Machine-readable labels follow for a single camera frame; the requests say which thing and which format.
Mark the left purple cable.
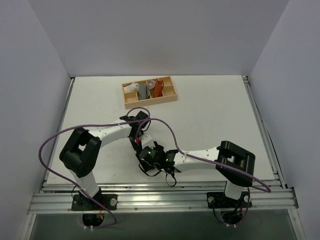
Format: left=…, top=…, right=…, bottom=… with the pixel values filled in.
left=37, top=107, right=152, bottom=229

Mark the grey rolled cloth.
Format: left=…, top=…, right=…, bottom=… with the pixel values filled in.
left=138, top=84, right=150, bottom=101

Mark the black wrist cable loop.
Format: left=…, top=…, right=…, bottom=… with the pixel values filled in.
left=138, top=162, right=178, bottom=188

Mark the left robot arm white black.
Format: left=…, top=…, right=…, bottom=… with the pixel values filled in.
left=59, top=111, right=150, bottom=210

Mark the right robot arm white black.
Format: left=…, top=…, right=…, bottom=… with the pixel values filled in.
left=137, top=140, right=256, bottom=207

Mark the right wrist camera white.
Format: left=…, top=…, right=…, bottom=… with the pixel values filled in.
left=136, top=134, right=155, bottom=149

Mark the white rolled cloth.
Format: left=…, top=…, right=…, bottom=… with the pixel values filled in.
left=123, top=82, right=139, bottom=93

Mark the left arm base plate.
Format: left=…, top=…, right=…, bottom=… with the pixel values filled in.
left=71, top=193, right=118, bottom=211

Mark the aluminium frame rail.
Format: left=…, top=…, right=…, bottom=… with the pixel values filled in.
left=28, top=180, right=299, bottom=214

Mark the wooden compartment tray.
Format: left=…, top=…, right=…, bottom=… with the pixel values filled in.
left=121, top=76, right=178, bottom=110

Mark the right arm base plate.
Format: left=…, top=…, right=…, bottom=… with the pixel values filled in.
left=206, top=191, right=252, bottom=209

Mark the pale patterned rolled cloth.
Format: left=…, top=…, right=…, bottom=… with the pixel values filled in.
left=146, top=79, right=158, bottom=90

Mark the orange rolled cloth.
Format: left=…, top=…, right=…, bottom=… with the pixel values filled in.
left=152, top=80, right=164, bottom=98

